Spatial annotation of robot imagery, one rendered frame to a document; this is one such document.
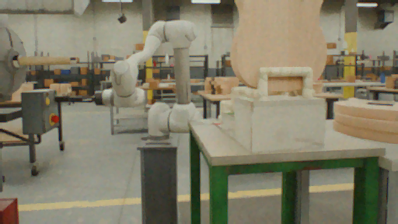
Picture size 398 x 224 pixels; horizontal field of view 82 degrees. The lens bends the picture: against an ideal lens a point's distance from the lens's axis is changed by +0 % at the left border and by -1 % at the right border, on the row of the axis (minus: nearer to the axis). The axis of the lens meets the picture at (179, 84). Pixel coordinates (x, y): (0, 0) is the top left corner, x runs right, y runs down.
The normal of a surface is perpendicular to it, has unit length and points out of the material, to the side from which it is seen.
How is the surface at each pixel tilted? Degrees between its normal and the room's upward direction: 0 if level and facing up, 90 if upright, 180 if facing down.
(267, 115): 90
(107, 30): 90
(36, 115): 90
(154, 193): 90
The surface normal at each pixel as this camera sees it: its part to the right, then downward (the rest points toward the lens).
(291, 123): 0.14, 0.05
